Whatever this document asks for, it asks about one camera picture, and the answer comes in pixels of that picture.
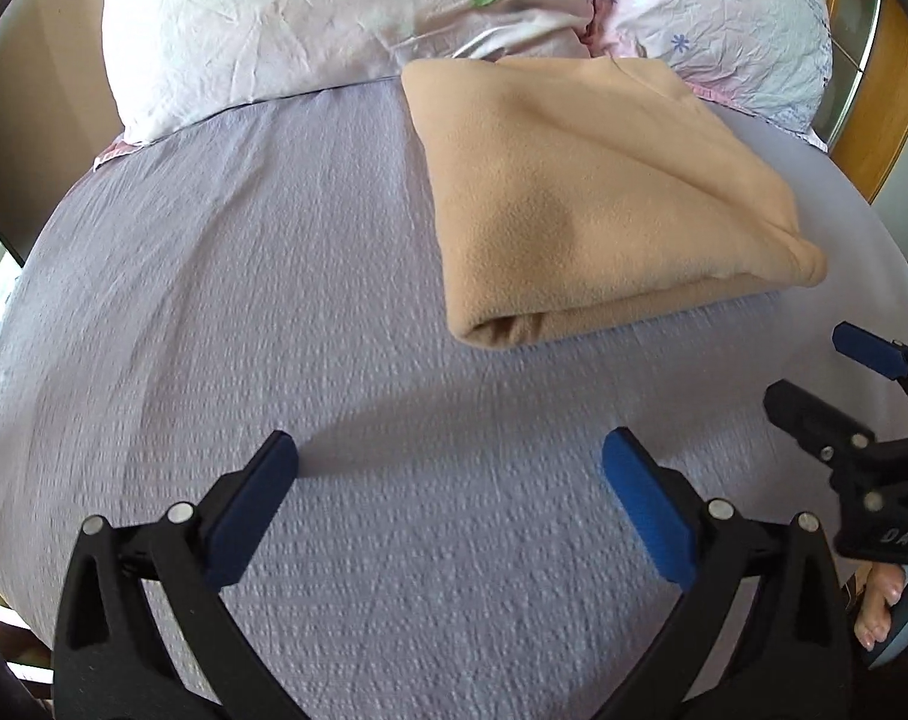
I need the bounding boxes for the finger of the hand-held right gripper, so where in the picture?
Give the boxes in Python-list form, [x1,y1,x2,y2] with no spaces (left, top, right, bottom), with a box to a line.
[832,321,908,392]
[763,380,879,477]

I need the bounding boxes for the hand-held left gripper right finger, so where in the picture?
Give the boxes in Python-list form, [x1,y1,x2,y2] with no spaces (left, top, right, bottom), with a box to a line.
[602,427,854,720]

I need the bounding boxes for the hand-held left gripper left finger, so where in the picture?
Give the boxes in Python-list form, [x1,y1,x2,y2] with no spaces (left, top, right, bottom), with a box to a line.
[55,430,300,720]

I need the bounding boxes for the tan fleece cloth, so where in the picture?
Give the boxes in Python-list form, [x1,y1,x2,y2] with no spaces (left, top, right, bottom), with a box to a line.
[401,56,830,353]

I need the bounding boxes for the person's foot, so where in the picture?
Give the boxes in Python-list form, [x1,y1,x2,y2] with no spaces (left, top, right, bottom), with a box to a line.
[847,564,908,653]

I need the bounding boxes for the lavender textured bed sheet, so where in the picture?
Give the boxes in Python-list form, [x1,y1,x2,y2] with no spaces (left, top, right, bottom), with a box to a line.
[0,79,908,720]

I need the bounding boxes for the wooden headboard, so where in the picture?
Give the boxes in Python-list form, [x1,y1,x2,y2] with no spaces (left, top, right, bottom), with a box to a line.
[825,0,908,205]

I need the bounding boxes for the pink and white floral pillow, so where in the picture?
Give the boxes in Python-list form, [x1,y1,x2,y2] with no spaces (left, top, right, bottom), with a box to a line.
[592,0,835,145]

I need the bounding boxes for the floral pillow with tree print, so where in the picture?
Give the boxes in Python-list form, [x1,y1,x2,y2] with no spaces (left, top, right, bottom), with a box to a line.
[94,0,603,170]

